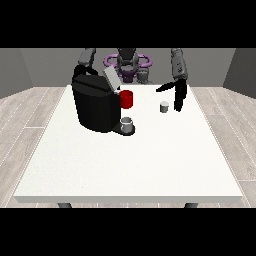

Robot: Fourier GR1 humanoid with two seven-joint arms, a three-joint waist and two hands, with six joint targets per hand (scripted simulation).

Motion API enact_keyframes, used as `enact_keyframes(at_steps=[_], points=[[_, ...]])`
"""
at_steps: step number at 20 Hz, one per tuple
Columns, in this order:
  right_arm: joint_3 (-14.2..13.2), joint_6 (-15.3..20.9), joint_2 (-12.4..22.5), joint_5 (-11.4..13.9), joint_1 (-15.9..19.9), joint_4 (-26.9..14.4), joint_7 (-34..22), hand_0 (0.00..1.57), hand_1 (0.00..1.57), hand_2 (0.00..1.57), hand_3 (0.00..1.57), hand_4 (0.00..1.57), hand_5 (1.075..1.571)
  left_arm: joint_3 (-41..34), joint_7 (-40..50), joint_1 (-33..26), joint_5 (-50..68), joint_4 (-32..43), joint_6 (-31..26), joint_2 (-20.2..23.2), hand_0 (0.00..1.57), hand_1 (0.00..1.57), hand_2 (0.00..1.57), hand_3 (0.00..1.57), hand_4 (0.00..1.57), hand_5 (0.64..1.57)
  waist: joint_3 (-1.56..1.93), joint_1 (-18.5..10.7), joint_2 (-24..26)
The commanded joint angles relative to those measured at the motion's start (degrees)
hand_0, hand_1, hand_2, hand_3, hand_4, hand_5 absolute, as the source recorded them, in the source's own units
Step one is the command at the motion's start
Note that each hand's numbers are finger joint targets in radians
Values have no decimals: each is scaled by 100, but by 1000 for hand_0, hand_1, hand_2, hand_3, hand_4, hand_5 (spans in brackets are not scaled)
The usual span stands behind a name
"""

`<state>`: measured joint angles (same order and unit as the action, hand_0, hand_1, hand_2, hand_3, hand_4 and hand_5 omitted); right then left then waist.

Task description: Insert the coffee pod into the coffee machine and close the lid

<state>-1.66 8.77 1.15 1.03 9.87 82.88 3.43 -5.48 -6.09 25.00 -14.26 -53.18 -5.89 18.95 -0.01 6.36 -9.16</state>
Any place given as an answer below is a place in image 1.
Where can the grey robot trunk purple rings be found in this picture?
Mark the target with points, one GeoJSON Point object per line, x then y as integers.
{"type": "Point", "coordinates": [126, 65]}

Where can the black coffee machine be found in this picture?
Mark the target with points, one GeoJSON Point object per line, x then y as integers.
{"type": "Point", "coordinates": [95, 106]}

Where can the red pod holder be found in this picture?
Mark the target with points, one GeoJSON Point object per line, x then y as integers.
{"type": "Point", "coordinates": [126, 99]}

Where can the small grey coffee pod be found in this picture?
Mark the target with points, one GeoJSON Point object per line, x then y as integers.
{"type": "Point", "coordinates": [164, 107]}

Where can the dark table leg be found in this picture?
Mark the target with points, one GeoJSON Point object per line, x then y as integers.
{"type": "Point", "coordinates": [191, 205]}
{"type": "Point", "coordinates": [64, 205]}

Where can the small grey cup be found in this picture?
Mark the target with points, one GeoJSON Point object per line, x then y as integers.
{"type": "Point", "coordinates": [126, 125]}

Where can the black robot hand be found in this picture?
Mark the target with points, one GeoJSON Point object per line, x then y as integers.
{"type": "Point", "coordinates": [180, 91]}
{"type": "Point", "coordinates": [83, 70]}

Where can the pale grey machine lid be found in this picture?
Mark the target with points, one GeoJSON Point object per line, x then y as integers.
{"type": "Point", "coordinates": [112, 78]}

